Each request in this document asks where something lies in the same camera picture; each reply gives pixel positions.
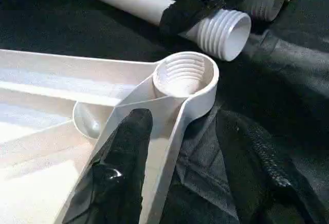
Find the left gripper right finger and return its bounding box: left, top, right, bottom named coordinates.
left=216, top=110, right=329, bottom=224

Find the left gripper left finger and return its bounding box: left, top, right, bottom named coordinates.
left=62, top=108, right=154, bottom=224

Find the white plastic table top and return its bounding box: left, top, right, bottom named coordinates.
left=0, top=49, right=220, bottom=224

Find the black work mat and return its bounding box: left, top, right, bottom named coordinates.
left=0, top=0, right=329, bottom=224

